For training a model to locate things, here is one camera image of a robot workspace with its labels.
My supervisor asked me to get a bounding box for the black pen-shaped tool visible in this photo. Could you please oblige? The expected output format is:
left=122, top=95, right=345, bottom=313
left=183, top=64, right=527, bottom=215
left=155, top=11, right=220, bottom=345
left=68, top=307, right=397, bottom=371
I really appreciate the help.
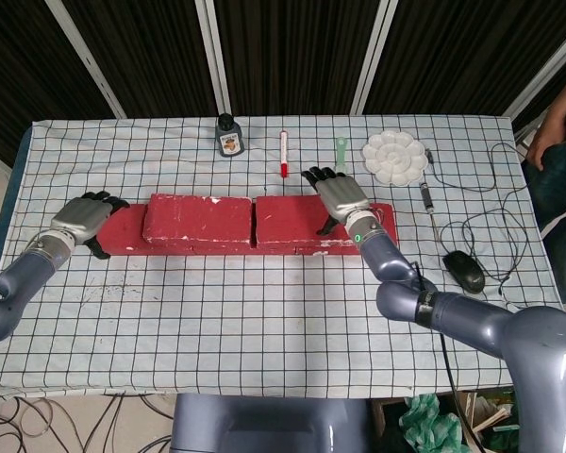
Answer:
left=420, top=181, right=440, bottom=240

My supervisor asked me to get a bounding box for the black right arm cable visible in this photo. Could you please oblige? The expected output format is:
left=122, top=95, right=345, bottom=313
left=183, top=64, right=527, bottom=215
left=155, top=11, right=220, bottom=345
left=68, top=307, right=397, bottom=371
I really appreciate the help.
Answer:
left=412, top=261, right=475, bottom=453

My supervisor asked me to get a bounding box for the green plastic brush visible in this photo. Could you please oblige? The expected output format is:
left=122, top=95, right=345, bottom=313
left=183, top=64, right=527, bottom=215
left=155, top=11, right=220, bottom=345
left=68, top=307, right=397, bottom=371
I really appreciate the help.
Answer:
left=333, top=136, right=349, bottom=176

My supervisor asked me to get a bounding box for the red and white pen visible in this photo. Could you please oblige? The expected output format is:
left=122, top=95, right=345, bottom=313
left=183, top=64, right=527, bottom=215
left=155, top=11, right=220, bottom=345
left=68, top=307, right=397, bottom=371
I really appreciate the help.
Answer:
left=278, top=130, right=290, bottom=178

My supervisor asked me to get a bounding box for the black mouse cable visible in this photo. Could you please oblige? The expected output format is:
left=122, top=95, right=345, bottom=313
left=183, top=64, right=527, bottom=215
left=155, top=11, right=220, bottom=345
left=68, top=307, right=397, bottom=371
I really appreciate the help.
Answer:
left=441, top=207, right=532, bottom=298

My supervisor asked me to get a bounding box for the green crumpled cloth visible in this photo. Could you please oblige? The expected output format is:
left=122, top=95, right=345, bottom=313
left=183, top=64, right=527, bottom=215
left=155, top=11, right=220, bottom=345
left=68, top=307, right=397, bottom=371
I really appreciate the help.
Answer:
left=400, top=394, right=463, bottom=453

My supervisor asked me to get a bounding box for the black floor cable bundle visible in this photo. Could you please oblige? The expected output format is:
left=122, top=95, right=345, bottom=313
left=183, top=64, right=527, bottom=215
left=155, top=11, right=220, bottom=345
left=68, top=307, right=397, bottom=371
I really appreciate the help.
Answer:
left=0, top=391, right=175, bottom=453

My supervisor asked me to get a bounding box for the checkered white tablecloth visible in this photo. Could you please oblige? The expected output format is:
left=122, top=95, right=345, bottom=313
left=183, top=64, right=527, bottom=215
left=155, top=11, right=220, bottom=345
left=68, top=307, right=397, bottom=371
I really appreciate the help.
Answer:
left=0, top=115, right=566, bottom=395

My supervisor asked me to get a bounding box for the dark sauce bottle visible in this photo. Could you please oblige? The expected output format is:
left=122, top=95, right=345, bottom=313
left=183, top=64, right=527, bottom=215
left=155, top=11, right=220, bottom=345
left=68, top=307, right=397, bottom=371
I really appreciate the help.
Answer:
left=215, top=112, right=245, bottom=157

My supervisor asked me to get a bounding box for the white flower paint palette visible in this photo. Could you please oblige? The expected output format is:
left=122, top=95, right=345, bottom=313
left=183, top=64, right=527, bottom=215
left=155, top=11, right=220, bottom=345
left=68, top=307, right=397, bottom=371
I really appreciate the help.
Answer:
left=361, top=130, right=428, bottom=186

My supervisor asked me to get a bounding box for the blue-grey robot torso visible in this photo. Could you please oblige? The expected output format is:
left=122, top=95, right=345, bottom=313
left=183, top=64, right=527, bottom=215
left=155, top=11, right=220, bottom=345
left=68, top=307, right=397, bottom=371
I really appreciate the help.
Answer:
left=169, top=394, right=374, bottom=453

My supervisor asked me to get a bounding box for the thin black plug cable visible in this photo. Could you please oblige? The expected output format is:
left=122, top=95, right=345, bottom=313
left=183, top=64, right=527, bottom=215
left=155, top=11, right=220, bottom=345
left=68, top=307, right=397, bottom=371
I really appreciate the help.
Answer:
left=424, top=141, right=527, bottom=193

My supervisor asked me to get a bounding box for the white partition post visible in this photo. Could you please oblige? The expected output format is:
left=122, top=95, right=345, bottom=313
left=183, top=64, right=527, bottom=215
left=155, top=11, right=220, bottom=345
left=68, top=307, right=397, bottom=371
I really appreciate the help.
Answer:
left=502, top=25, right=566, bottom=119
left=195, top=0, right=232, bottom=116
left=351, top=0, right=400, bottom=114
left=44, top=0, right=126, bottom=119

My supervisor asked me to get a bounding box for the black computer mouse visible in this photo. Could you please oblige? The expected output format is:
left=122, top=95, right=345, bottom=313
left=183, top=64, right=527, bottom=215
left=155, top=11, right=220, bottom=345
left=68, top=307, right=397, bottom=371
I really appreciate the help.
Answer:
left=441, top=249, right=486, bottom=294

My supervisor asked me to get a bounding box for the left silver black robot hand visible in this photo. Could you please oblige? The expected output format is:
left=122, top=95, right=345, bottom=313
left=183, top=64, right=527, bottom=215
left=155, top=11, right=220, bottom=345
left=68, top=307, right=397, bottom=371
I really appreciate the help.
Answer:
left=51, top=191, right=131, bottom=260

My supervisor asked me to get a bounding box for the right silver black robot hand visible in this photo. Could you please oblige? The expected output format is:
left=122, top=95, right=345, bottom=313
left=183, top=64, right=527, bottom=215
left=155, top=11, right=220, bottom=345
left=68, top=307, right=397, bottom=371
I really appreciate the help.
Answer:
left=301, top=165, right=372, bottom=236

